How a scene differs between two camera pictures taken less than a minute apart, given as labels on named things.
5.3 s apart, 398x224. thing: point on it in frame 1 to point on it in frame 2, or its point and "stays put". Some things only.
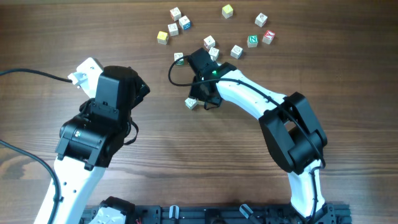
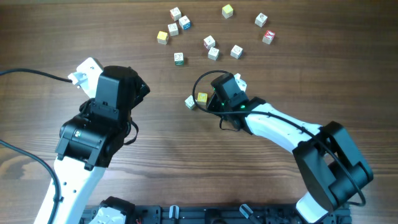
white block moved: (191, 102) stays put
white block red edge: (173, 29) stays put
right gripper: (194, 92) to (214, 101)
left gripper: (142, 89) stays put
